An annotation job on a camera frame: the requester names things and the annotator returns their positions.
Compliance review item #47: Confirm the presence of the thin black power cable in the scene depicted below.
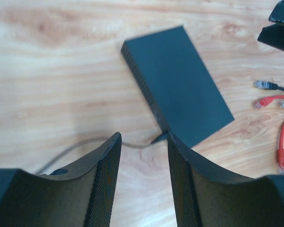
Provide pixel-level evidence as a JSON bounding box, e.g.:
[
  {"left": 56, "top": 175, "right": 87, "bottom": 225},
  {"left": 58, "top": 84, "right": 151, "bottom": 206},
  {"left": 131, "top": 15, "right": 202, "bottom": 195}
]
[{"left": 35, "top": 133, "right": 169, "bottom": 175}]

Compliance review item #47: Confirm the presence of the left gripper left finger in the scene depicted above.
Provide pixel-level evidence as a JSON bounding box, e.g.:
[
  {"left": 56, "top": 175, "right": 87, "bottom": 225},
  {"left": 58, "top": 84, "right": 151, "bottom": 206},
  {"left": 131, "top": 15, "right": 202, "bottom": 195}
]
[{"left": 0, "top": 132, "right": 122, "bottom": 227}]

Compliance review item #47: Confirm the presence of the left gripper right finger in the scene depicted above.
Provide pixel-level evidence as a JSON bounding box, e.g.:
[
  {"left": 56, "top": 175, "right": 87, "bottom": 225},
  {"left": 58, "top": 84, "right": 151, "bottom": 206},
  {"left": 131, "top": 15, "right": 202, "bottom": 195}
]
[{"left": 168, "top": 134, "right": 284, "bottom": 227}]

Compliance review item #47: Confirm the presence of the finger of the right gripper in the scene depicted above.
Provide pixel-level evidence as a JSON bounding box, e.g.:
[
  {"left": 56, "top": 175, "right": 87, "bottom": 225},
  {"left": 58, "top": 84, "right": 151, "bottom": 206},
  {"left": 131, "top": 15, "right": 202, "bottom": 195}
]
[
  {"left": 268, "top": 0, "right": 284, "bottom": 23},
  {"left": 257, "top": 24, "right": 284, "bottom": 52}
]

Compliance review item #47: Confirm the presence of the red ethernet cable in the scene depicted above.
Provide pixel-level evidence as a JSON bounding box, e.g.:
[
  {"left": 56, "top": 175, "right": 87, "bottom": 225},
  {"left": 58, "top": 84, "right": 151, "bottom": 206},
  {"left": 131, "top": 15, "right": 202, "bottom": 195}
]
[{"left": 254, "top": 94, "right": 284, "bottom": 110}]

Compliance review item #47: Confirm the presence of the black network switch box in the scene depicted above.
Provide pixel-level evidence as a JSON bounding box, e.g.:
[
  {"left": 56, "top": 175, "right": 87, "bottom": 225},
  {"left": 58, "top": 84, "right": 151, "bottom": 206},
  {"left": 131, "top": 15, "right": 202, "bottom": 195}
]
[{"left": 121, "top": 26, "right": 234, "bottom": 147}]

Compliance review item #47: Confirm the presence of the black ethernet cable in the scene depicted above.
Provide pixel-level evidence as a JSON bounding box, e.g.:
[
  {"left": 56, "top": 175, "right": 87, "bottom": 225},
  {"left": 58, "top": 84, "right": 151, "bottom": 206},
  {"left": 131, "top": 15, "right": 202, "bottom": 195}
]
[{"left": 254, "top": 79, "right": 284, "bottom": 94}]

